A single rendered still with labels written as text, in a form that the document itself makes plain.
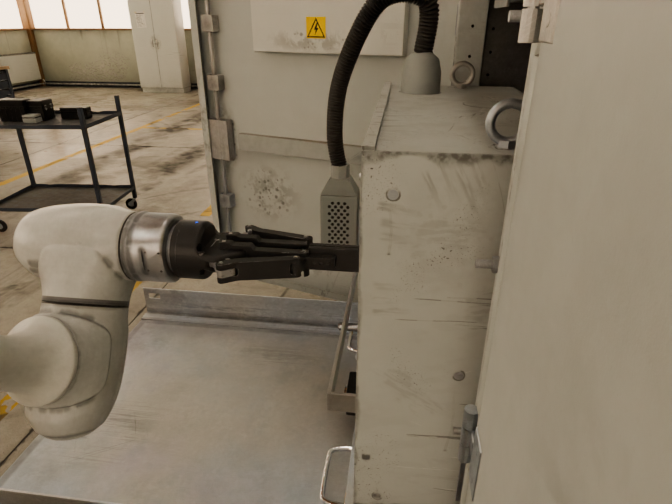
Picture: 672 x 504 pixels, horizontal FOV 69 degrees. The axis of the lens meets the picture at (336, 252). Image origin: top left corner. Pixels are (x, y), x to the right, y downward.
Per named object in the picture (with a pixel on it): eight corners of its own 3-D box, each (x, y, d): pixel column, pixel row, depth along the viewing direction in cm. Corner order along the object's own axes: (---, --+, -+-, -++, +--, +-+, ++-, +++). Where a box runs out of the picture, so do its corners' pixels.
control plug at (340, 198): (320, 264, 98) (319, 179, 91) (324, 254, 103) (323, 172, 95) (359, 266, 97) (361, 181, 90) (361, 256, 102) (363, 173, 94)
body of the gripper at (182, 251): (196, 260, 69) (261, 264, 68) (170, 290, 61) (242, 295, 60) (190, 209, 65) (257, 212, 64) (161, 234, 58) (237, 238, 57)
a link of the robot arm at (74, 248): (161, 214, 70) (151, 307, 68) (60, 209, 72) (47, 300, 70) (120, 196, 59) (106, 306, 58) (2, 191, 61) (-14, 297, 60)
